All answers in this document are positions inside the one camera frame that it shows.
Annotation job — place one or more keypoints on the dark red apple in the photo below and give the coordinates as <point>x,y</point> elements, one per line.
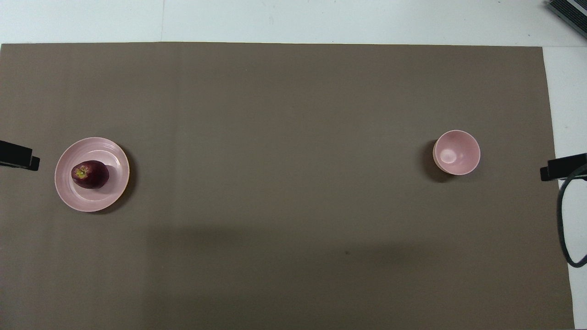
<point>91,176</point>

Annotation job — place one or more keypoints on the pink round plate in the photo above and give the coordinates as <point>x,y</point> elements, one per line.
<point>91,199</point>

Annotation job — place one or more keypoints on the pink small bowl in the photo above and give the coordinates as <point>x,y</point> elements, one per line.
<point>456,153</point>

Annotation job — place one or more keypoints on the dark grey ribbed device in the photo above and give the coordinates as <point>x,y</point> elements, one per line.
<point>571,11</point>

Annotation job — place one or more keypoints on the brown paper table mat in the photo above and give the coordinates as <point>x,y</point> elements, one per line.
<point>284,137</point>

